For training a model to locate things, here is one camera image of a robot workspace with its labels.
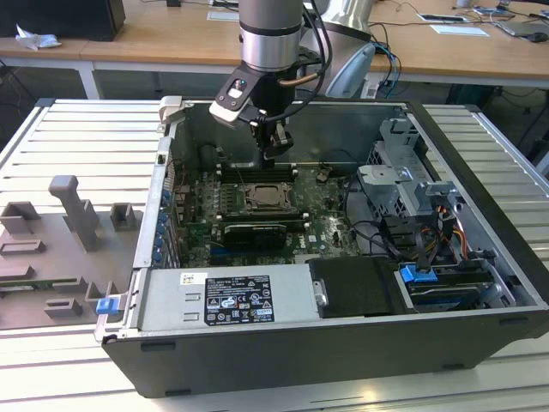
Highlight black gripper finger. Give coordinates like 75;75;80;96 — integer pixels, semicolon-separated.
272;124;295;159
252;122;275;171

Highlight CPU with silver top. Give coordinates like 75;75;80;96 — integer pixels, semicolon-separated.
255;186;287;205

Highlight metal socket cover frame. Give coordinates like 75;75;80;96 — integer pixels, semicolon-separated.
244;182;298;214

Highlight black RAM slot white clips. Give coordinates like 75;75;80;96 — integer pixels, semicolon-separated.
222;220;311;228
219;172;299;178
219;164;299;170
218;212;311;219

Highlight black graphics card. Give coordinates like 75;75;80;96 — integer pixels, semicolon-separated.
222;221;287;252

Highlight pale blue teach pendant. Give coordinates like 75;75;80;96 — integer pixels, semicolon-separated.
324;42;377;99

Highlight green motherboard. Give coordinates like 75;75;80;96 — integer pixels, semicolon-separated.
171;162;357;265

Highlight silver perforated drive cage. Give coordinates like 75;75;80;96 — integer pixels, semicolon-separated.
356;118;467;218

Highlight wooden desk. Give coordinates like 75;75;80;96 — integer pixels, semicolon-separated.
0;0;549;91

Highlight black plastic shroud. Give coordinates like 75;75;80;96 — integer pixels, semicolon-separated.
307;256;411;319

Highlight silver power supply box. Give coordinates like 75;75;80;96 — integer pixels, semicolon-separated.
136;264;329;332

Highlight hard disk in blue carrier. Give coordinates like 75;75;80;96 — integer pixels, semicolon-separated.
397;264;490;311

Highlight white framed tablet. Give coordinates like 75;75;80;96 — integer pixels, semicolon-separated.
418;12;471;23

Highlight white paper sheet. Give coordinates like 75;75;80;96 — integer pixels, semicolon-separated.
430;23;490;39

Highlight black and silver PC case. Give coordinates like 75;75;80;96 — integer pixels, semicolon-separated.
94;94;549;398

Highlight blue plastic latch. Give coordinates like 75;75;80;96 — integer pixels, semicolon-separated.
96;297;119;318

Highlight black box on desk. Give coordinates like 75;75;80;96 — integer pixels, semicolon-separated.
0;0;126;43

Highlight grey parts rack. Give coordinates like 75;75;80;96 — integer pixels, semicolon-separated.
0;173;145;331

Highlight crumpled white paper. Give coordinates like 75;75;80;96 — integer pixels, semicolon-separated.
15;23;62;52

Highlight grey laptop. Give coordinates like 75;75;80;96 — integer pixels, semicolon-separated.
492;19;549;42

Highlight green RAM stick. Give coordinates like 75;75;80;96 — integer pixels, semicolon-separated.
0;278;82;291

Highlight black and white wrist camera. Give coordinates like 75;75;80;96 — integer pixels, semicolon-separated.
208;73;252;126

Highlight grey case handle latch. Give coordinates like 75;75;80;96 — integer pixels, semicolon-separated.
157;95;186;126

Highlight black cable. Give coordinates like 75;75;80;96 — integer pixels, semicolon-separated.
347;219;404;264

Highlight blue cable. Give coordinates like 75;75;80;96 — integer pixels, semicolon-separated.
372;40;403;99

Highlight black disk wire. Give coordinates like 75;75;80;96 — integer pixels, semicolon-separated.
410;229;431;276

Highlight coloured power wire bundle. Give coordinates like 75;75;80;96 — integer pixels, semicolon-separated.
422;204;468;261

